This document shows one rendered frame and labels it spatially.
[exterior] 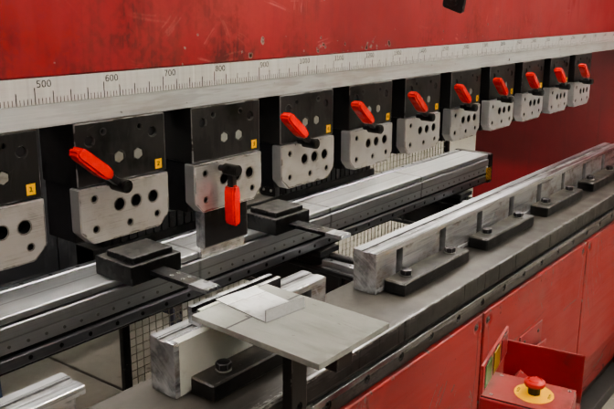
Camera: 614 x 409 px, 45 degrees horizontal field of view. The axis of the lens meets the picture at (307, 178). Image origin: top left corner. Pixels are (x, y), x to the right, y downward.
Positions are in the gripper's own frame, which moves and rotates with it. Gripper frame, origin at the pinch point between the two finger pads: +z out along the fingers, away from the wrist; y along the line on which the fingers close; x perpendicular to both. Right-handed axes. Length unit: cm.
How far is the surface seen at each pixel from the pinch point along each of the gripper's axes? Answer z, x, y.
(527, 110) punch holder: 66, 30, 89
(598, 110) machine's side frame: 107, 45, 181
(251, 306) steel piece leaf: 53, 14, -26
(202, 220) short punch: 40, 25, -28
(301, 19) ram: 15.3, 32.6, 0.2
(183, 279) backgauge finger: 57, 31, -28
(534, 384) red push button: 72, -21, 12
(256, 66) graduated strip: 18.8, 29.6, -12.6
